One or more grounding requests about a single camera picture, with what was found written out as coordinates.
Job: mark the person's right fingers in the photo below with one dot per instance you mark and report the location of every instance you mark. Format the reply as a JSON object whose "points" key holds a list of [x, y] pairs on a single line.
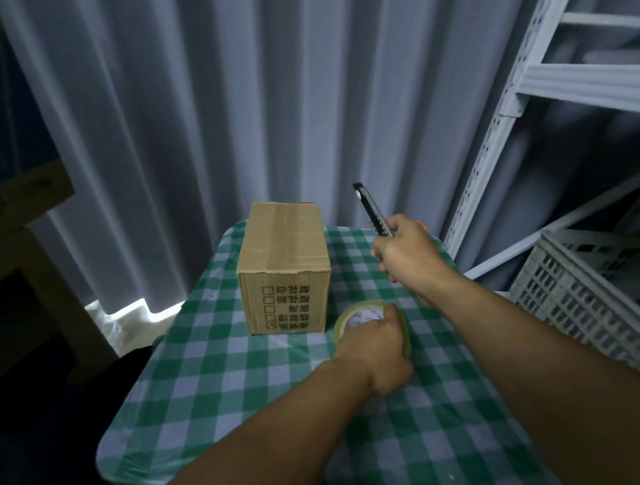
{"points": [[387, 250]]}

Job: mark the green tape roll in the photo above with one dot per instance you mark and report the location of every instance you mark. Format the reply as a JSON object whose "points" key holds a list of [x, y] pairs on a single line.
{"points": [[361, 316]]}

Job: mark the person's left forearm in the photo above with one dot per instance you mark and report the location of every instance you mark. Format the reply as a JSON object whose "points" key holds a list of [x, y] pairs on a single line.
{"points": [[270, 429]]}

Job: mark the brown cardboard box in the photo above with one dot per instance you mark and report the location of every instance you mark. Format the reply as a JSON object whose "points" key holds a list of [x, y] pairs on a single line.
{"points": [[285, 267]]}

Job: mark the wooden furniture frame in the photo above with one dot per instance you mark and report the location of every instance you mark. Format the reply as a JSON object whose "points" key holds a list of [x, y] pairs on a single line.
{"points": [[35, 240]]}

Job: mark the green checkered tablecloth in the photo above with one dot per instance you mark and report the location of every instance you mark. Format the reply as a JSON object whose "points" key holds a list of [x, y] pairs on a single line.
{"points": [[310, 379]]}

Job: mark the white metal shelf rack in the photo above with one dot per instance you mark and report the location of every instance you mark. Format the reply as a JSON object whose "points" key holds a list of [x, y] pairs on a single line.
{"points": [[530, 115]]}

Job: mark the white plastic crate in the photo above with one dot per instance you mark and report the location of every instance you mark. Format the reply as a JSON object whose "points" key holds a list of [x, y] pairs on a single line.
{"points": [[575, 295]]}

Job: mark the person's right forearm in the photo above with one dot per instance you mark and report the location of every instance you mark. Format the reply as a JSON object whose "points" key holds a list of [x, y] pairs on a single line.
{"points": [[530, 359]]}

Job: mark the person's left hand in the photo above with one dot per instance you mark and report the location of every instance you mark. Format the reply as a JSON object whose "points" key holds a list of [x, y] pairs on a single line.
{"points": [[372, 349]]}

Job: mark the grey curtain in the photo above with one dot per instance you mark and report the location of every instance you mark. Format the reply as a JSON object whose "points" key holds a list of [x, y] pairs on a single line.
{"points": [[240, 125]]}

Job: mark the silver utility knife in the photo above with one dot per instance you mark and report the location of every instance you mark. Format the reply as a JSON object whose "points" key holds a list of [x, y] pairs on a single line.
{"points": [[372, 209]]}

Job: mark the person's right hand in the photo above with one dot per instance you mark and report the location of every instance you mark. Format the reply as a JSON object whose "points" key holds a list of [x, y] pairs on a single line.
{"points": [[406, 252]]}

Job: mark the person's left fingers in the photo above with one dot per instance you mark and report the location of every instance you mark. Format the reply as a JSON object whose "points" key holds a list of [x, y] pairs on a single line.
{"points": [[392, 320]]}

